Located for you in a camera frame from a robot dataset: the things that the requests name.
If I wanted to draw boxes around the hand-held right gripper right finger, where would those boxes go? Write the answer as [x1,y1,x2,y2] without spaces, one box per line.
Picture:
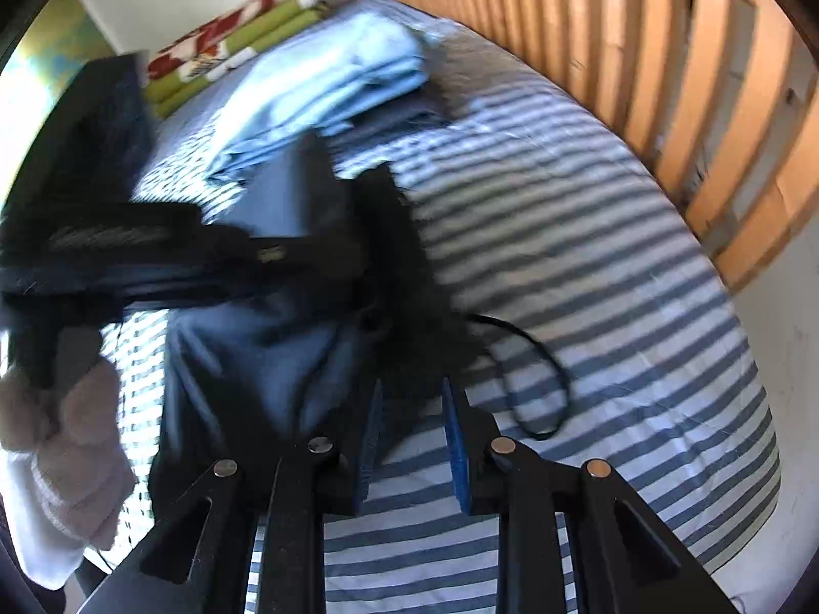
[441,377,740,614]

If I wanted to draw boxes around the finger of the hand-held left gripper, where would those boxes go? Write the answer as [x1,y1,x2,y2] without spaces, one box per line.
[205,227,359,301]

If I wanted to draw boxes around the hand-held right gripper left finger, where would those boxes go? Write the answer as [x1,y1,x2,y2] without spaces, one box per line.
[80,377,385,614]

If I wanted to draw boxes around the dark blue pants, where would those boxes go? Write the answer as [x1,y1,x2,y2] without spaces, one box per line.
[150,134,570,513]

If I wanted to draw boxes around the person's left forearm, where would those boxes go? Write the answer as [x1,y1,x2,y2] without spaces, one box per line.
[0,448,91,589]

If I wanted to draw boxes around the person's left hand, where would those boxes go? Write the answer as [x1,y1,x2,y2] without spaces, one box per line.
[0,358,135,551]

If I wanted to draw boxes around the light blue folded cloth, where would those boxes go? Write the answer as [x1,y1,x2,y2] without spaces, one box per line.
[205,9,429,180]

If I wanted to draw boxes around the blue white striped bed sheet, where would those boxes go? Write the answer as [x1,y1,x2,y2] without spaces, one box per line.
[115,0,785,614]

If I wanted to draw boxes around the green floral folded blanket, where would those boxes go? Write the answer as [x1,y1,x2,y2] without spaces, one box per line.
[144,0,327,119]

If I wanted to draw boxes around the green wall picture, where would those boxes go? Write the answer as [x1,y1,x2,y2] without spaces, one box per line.
[9,0,122,116]

